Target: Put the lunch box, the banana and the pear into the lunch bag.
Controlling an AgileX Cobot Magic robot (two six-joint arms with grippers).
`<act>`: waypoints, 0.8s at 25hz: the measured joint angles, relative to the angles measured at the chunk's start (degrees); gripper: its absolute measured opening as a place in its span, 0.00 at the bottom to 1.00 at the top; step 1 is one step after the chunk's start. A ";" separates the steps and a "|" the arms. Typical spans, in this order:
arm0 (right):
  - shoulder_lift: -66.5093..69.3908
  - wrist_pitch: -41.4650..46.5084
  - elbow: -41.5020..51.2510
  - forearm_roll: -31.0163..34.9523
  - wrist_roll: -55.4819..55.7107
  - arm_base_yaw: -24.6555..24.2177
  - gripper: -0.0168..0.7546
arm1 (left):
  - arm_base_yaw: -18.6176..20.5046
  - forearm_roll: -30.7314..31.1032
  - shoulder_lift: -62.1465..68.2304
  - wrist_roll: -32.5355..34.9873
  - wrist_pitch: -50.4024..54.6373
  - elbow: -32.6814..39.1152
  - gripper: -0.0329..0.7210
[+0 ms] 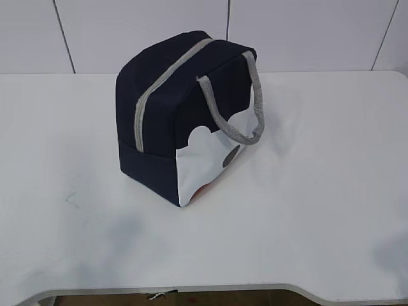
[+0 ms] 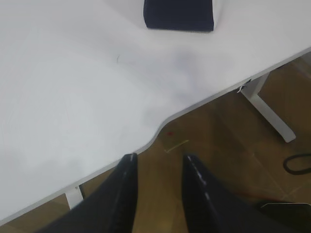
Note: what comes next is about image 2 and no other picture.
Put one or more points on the navy blue lunch bag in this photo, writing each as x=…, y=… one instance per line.
x=181, y=15

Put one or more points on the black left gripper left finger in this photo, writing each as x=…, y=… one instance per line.
x=109, y=209

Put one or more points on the dark object on floor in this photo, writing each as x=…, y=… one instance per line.
x=303, y=209

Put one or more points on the white table leg frame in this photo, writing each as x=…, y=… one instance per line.
x=250, y=91

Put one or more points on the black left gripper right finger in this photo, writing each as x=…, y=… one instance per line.
x=211, y=208

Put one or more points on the white left table leg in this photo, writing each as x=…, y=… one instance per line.
x=74, y=197

